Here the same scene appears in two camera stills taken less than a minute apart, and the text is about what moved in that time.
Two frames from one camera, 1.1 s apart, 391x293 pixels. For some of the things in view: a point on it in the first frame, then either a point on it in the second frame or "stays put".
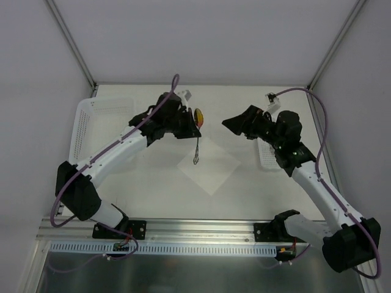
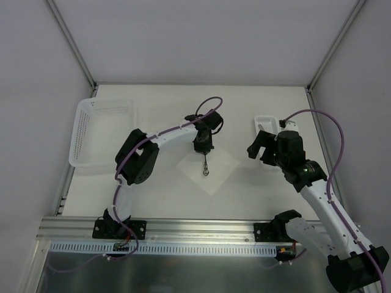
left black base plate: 136,229 stays put
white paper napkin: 214,165 stays put
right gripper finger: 250,122 -> 261,140
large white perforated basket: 98,120 stays put
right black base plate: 274,232 stays put
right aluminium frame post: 352,17 stays put
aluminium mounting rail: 54,230 stays put
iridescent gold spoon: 198,120 -> 206,170
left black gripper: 186,122 -> 203,146
